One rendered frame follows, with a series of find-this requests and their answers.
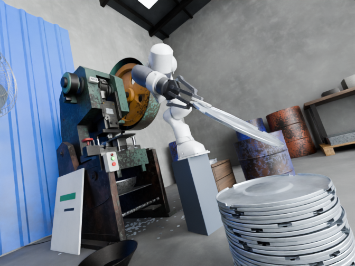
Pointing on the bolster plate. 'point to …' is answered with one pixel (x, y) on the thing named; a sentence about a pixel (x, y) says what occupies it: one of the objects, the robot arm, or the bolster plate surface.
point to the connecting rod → (103, 88)
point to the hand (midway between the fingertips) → (200, 104)
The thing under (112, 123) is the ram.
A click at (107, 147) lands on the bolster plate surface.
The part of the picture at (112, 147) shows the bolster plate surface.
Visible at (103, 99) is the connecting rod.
